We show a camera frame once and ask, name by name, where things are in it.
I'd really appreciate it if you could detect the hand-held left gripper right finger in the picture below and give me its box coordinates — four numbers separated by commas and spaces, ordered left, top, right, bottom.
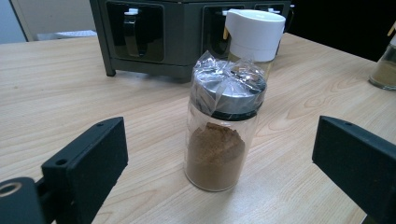
312, 115, 396, 224

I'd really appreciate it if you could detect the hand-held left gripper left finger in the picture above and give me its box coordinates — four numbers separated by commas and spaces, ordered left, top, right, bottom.
41, 117, 129, 224

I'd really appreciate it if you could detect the white lid jar brown powder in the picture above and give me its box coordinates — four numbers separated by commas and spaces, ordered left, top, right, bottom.
368, 22, 396, 91

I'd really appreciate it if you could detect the silver lid spice jar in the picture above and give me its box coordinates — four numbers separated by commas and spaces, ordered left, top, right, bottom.
183, 50, 268, 193

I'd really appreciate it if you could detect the dark grey spice rack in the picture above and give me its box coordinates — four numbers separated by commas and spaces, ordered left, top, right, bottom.
89, 0, 293, 84

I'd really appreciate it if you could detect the white lid jar pale powder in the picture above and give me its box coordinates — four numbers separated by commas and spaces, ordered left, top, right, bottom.
222, 8, 287, 82

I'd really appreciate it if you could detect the black hook white tip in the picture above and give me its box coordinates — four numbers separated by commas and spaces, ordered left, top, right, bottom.
121, 7, 140, 59

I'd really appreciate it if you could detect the white wall panel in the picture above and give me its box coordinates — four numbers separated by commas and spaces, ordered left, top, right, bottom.
0, 0, 28, 45

